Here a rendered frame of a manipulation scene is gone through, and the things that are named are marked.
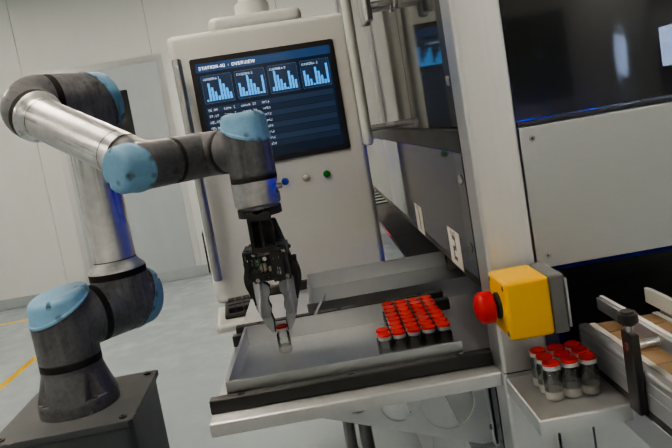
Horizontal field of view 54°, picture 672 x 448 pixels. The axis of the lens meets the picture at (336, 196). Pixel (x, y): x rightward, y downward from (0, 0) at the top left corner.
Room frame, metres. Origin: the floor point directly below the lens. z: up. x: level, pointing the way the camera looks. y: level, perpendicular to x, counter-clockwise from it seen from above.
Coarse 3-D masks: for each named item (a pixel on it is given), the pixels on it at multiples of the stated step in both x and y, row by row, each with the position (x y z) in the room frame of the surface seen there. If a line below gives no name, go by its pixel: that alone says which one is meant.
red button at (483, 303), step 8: (480, 296) 0.78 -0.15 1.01; (488, 296) 0.78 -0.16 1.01; (480, 304) 0.78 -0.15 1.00; (488, 304) 0.78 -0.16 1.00; (496, 304) 0.79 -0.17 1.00; (480, 312) 0.78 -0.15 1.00; (488, 312) 0.77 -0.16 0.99; (496, 312) 0.77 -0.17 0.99; (480, 320) 0.78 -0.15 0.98; (488, 320) 0.78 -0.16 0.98; (496, 320) 0.78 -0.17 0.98
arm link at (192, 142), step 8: (176, 136) 1.08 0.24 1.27; (184, 136) 1.08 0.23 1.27; (192, 136) 1.09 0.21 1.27; (200, 136) 1.10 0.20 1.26; (208, 136) 1.09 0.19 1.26; (184, 144) 1.06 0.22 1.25; (192, 144) 1.07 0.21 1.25; (200, 144) 1.08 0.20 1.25; (208, 144) 1.08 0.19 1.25; (192, 152) 1.06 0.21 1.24; (200, 152) 1.07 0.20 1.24; (208, 152) 1.07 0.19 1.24; (192, 160) 1.06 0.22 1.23; (200, 160) 1.07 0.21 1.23; (208, 160) 1.08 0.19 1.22; (192, 168) 1.06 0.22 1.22; (200, 168) 1.07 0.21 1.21; (208, 168) 1.09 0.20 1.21; (216, 168) 1.08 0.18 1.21; (192, 176) 1.07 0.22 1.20; (200, 176) 1.09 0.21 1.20; (208, 176) 1.12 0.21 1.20
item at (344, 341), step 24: (336, 312) 1.16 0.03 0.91; (360, 312) 1.16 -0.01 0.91; (264, 336) 1.16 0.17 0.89; (312, 336) 1.15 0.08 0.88; (336, 336) 1.13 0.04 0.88; (360, 336) 1.10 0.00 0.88; (240, 360) 1.04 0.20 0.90; (264, 360) 1.07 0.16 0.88; (288, 360) 1.05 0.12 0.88; (312, 360) 1.03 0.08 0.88; (336, 360) 1.01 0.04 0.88; (360, 360) 0.91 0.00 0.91; (384, 360) 0.91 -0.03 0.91; (408, 360) 0.91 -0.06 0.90; (240, 384) 0.91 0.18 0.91; (264, 384) 0.91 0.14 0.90
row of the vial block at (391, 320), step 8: (384, 304) 1.11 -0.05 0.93; (392, 304) 1.11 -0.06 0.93; (384, 312) 1.07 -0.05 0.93; (392, 312) 1.06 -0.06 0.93; (384, 320) 1.09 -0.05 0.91; (392, 320) 1.02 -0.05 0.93; (392, 328) 0.98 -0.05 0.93; (400, 328) 0.97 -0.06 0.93; (392, 336) 0.98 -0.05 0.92; (400, 336) 0.95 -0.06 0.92; (400, 344) 0.95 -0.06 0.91
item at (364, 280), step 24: (384, 264) 1.51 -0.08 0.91; (408, 264) 1.51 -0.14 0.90; (432, 264) 1.51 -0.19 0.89; (312, 288) 1.50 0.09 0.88; (336, 288) 1.46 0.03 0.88; (360, 288) 1.43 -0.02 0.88; (384, 288) 1.39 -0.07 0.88; (408, 288) 1.25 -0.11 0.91; (432, 288) 1.25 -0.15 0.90; (456, 288) 1.25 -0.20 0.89; (480, 288) 1.26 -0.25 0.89
